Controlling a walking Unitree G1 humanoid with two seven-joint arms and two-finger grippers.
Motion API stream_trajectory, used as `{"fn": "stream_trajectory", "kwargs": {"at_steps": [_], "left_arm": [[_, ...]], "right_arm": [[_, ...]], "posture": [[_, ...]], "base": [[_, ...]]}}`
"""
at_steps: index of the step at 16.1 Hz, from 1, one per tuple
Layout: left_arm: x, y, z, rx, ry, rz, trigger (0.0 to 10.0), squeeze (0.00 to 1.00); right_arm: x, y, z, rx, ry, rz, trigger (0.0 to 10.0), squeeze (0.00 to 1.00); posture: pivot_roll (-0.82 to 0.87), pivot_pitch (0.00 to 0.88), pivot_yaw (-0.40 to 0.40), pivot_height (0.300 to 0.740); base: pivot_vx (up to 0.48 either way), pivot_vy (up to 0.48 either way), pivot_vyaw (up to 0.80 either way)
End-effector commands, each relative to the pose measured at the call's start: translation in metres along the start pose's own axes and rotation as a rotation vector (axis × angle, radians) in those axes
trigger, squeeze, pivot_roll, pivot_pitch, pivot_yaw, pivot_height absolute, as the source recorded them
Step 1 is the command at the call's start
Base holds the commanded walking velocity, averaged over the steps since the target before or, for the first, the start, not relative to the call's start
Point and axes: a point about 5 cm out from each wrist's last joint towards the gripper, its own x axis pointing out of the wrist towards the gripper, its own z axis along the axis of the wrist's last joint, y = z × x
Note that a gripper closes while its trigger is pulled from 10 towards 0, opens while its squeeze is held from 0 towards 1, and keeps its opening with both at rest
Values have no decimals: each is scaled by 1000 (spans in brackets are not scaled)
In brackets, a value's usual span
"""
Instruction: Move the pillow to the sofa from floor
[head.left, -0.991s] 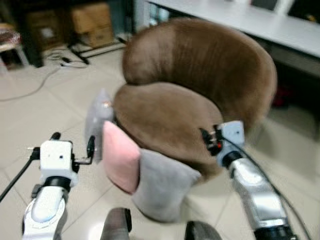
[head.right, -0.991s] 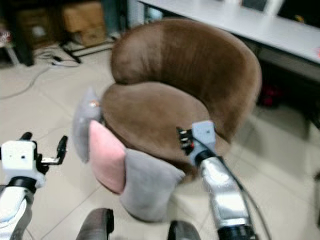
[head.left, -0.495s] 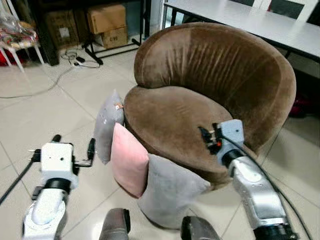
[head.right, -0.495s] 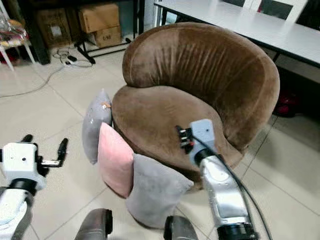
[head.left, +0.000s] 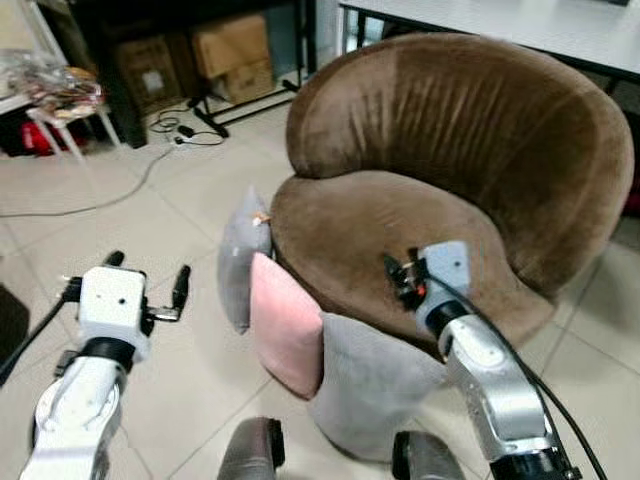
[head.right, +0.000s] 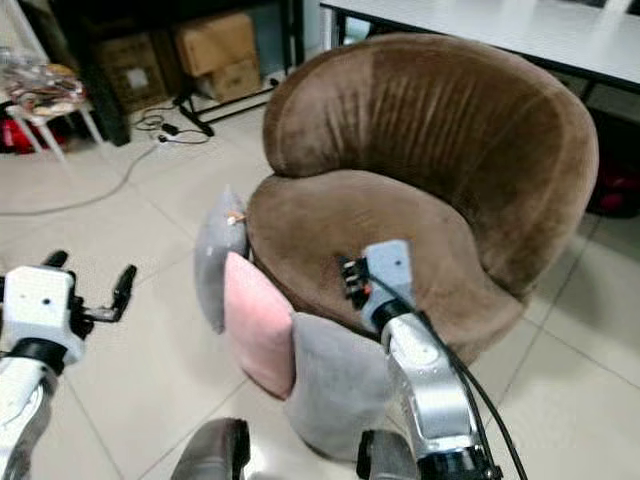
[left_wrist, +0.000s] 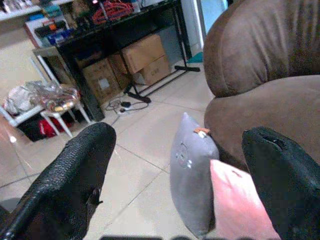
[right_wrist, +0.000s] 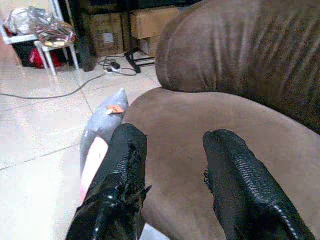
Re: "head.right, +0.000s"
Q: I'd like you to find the pink pillow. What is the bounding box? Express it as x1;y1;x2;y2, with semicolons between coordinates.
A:
223;252;297;400

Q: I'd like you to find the small grey pillow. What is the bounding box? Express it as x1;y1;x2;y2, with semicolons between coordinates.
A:
195;185;250;335

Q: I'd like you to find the large grey pillow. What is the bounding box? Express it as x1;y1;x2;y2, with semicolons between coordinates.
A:
283;312;403;464

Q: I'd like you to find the brown velvet round sofa chair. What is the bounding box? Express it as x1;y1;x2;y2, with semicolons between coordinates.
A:
246;33;602;367

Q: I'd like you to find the red object beside sofa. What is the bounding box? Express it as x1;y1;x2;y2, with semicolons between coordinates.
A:
586;155;640;219

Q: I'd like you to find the red object under stool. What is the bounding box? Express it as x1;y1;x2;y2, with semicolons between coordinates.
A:
0;116;67;156

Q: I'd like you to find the white stool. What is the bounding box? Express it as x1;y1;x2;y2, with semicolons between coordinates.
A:
8;98;107;163

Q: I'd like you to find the clear plastic bag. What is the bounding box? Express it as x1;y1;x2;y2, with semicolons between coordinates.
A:
0;47;88;121

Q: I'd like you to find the robot left leg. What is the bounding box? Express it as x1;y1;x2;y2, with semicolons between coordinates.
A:
172;417;252;480

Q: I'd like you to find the dark printed cardboard box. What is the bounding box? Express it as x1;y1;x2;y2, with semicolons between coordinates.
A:
98;34;167;111

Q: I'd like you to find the light cardboard box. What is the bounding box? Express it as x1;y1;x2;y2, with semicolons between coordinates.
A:
174;11;263;103

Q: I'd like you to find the white table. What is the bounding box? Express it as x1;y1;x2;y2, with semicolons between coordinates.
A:
319;0;640;93

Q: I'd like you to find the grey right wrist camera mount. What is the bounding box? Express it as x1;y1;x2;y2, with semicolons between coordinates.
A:
363;239;414;311

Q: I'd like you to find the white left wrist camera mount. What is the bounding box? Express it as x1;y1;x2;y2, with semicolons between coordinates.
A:
3;265;77;360

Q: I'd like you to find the white floor cable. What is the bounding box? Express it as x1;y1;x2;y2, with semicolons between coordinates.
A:
0;136;171;217

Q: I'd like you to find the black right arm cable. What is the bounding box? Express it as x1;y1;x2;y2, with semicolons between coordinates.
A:
368;272;529;480

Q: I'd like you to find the black floor cable with adapter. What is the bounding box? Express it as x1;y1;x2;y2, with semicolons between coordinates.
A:
135;98;213;147

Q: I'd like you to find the black metal shelf frame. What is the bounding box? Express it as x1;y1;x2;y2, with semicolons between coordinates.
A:
48;0;307;147

